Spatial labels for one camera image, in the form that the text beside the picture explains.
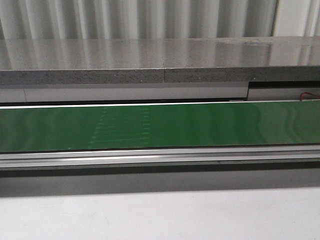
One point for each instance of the white pleated curtain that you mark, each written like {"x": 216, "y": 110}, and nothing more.
{"x": 157, "y": 19}

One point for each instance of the green conveyor belt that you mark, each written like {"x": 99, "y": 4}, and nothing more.
{"x": 102, "y": 127}

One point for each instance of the grey granite slab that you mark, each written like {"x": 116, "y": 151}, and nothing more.
{"x": 159, "y": 61}

